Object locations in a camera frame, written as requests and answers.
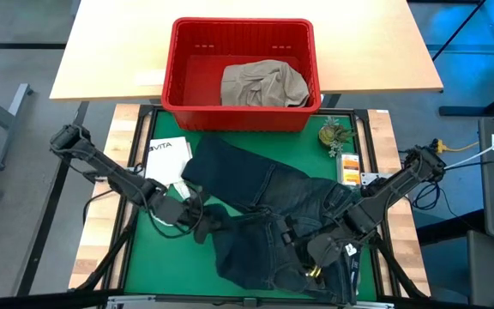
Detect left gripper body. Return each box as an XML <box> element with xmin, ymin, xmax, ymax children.
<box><xmin>150</xmin><ymin>192</ymin><xmax>205</xmax><ymax>228</ymax></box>

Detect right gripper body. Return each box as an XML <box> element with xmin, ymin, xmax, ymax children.
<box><xmin>296</xmin><ymin>216</ymin><xmax>362</xmax><ymax>248</ymax></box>

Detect dark blue denim jeans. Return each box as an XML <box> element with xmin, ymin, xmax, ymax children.
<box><xmin>181</xmin><ymin>136</ymin><xmax>366</xmax><ymax>306</ymax></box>

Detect khaki garment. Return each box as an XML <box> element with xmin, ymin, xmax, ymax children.
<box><xmin>220</xmin><ymin>58</ymin><xmax>311</xmax><ymax>108</ymax></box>

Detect large red plastic laundry bin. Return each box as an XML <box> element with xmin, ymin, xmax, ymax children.
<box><xmin>160</xmin><ymin>16</ymin><xmax>323</xmax><ymax>133</ymax></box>

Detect cream folded cloth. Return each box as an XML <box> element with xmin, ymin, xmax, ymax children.
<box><xmin>143</xmin><ymin>136</ymin><xmax>196</xmax><ymax>227</ymax></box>

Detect wooden table top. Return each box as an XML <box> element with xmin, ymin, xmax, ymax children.
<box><xmin>364</xmin><ymin>109</ymin><xmax>431</xmax><ymax>297</ymax></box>
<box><xmin>67</xmin><ymin>102</ymin><xmax>152</xmax><ymax>291</ymax></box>

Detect potted succulent plant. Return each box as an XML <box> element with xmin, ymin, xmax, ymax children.
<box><xmin>318</xmin><ymin>116</ymin><xmax>355</xmax><ymax>158</ymax></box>

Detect black floor bar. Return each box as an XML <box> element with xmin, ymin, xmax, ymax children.
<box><xmin>15</xmin><ymin>101</ymin><xmax>90</xmax><ymax>297</ymax></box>

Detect grey metal table leg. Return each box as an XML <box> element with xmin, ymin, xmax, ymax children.
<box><xmin>0</xmin><ymin>83</ymin><xmax>33</xmax><ymax>171</ymax></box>

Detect light wood table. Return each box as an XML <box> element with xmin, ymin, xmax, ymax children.
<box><xmin>49</xmin><ymin>0</ymin><xmax>444</xmax><ymax>103</ymax></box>

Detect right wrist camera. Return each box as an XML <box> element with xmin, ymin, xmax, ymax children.
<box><xmin>306</xmin><ymin>234</ymin><xmax>345</xmax><ymax>268</ymax></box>

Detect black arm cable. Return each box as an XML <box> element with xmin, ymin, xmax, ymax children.
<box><xmin>142</xmin><ymin>183</ymin><xmax>206</xmax><ymax>240</ymax></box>

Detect black table edge rail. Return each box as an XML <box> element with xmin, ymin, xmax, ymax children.
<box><xmin>120</xmin><ymin>293</ymin><xmax>342</xmax><ymax>305</ymax></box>

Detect black coiled cable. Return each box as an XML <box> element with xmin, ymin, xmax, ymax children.
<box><xmin>412</xmin><ymin>173</ymin><xmax>448</xmax><ymax>211</ymax></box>

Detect yellow hanging cable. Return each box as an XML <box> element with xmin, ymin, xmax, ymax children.
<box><xmin>435</xmin><ymin>137</ymin><xmax>480</xmax><ymax>155</ymax></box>

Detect white cable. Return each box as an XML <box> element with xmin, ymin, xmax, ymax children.
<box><xmin>442</xmin><ymin>128</ymin><xmax>494</xmax><ymax>173</ymax></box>

